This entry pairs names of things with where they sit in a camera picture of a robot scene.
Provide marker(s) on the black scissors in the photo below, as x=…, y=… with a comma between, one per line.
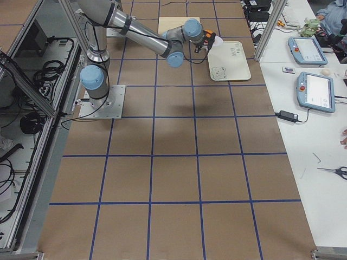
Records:
x=341, y=171

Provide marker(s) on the teach pendant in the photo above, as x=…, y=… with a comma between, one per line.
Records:
x=307, y=51
x=316, y=92

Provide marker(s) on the white round plate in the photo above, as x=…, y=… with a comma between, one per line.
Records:
x=217, y=41

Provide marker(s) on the teach pendant near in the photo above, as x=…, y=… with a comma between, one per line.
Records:
x=316, y=92

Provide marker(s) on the gold cylinder tool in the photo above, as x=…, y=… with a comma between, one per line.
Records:
x=281, y=23

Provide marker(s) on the aluminium frame post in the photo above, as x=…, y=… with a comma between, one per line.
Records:
x=278, y=7

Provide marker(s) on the teach pendant far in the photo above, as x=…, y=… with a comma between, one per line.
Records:
x=307, y=51

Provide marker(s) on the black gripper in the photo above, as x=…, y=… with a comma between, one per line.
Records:
x=208, y=40

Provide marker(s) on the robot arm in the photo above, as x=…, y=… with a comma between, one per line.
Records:
x=103, y=15

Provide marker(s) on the cream bear tray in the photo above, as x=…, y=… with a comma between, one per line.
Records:
x=228, y=62

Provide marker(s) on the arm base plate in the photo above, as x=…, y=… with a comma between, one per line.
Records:
x=110, y=107

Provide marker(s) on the bamboo cutting board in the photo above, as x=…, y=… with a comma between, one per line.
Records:
x=167, y=23

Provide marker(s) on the small card box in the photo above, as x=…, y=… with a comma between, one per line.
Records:
x=288, y=70

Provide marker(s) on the black power adapter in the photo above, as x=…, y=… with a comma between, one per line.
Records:
x=288, y=116

